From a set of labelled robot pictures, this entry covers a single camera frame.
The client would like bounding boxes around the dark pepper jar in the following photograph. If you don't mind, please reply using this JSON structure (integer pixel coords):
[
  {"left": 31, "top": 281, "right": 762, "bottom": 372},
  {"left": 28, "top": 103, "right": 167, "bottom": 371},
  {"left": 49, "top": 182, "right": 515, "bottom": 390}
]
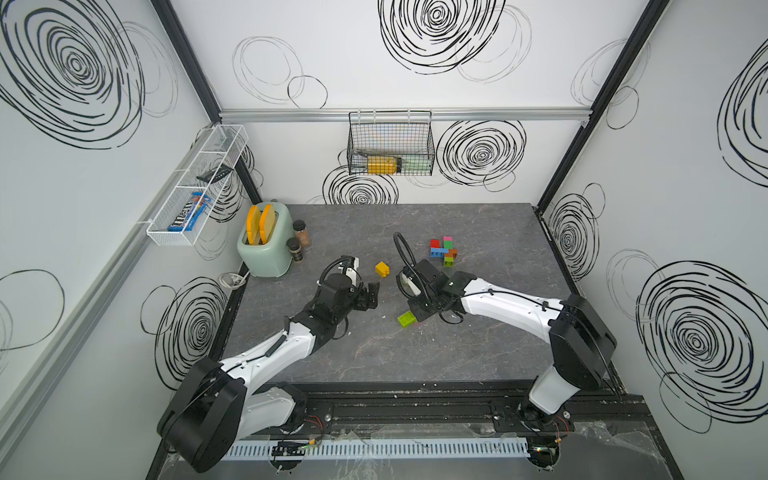
[{"left": 286, "top": 237, "right": 304, "bottom": 263}]

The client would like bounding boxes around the white slotted cable duct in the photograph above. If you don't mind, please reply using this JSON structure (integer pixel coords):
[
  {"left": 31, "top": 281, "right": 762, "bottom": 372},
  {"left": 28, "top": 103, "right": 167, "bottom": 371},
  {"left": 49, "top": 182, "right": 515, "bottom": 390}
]
[{"left": 223, "top": 437, "right": 530, "bottom": 461}]

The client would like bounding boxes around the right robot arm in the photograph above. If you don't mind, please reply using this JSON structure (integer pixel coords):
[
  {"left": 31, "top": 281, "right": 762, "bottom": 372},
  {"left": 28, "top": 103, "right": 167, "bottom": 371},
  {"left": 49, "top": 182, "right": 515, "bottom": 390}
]
[{"left": 396, "top": 260, "right": 617, "bottom": 422}]

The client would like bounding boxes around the blue candy packet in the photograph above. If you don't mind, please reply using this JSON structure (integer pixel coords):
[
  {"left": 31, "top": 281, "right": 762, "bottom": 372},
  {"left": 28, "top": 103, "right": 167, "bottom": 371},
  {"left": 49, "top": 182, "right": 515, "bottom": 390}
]
[{"left": 167, "top": 192, "right": 210, "bottom": 232}]

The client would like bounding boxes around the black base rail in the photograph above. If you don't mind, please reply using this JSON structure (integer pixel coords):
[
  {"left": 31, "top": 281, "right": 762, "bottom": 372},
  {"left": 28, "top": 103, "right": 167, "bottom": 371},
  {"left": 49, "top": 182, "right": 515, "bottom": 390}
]
[{"left": 173, "top": 383, "right": 652, "bottom": 436}]

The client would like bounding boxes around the yellow item in basket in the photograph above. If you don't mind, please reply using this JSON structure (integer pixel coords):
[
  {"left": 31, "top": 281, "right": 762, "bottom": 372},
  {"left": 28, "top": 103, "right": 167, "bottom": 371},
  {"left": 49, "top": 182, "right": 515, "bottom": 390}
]
[{"left": 367, "top": 156, "right": 401, "bottom": 175}]

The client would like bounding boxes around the white wire wall shelf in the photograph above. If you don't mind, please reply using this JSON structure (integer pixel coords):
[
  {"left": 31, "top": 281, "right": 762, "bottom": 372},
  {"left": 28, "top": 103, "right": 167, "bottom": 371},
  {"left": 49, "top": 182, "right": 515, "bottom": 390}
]
[{"left": 146, "top": 123, "right": 248, "bottom": 247}]

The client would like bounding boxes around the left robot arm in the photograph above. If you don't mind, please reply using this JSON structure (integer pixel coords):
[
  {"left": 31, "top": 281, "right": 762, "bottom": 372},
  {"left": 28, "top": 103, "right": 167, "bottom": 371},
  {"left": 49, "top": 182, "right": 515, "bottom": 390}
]
[{"left": 157, "top": 255, "right": 380, "bottom": 473}]

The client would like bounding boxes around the black remote control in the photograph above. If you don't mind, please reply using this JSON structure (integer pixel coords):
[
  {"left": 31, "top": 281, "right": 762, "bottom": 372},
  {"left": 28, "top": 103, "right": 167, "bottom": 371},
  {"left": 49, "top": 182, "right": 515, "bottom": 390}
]
[{"left": 196, "top": 164, "right": 233, "bottom": 184}]

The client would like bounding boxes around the yellow lego brick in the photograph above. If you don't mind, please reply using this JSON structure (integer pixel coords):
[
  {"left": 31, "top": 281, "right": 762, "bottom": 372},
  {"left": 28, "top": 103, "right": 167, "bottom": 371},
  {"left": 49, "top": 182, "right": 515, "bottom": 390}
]
[{"left": 375, "top": 262, "right": 390, "bottom": 278}]

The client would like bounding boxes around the long green lego brick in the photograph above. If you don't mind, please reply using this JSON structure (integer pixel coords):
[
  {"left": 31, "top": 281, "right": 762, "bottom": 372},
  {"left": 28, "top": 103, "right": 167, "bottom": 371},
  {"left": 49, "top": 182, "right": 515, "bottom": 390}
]
[{"left": 397, "top": 311, "right": 418, "bottom": 329}]

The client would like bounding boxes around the yellow toast slice left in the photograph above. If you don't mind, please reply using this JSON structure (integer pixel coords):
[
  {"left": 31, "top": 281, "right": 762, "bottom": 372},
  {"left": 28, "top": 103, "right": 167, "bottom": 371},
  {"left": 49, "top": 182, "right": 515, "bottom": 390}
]
[{"left": 246, "top": 205, "right": 261, "bottom": 245}]

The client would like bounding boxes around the yellow toast slice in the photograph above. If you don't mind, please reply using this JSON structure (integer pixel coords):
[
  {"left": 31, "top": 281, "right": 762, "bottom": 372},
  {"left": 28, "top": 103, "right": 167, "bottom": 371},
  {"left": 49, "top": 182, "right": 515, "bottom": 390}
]
[
  {"left": 259, "top": 204, "right": 277, "bottom": 245},
  {"left": 246, "top": 205, "right": 261, "bottom": 245}
]

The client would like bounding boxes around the yellow toast slice right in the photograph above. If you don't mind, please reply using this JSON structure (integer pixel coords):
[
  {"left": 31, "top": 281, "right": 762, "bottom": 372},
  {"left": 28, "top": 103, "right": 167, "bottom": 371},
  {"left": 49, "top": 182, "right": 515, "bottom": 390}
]
[{"left": 259, "top": 204, "right": 277, "bottom": 245}]

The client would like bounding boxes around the black wire wall basket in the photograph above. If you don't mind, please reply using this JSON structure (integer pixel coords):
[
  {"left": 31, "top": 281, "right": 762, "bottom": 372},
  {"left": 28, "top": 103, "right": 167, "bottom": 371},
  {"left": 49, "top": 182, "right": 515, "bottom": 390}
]
[{"left": 346, "top": 110, "right": 436, "bottom": 176}]

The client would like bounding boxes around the mint green toaster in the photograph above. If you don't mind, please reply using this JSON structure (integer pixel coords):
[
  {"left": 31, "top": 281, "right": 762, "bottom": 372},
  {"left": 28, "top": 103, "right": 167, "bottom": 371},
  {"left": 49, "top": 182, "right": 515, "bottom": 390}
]
[{"left": 237, "top": 202, "right": 295, "bottom": 278}]

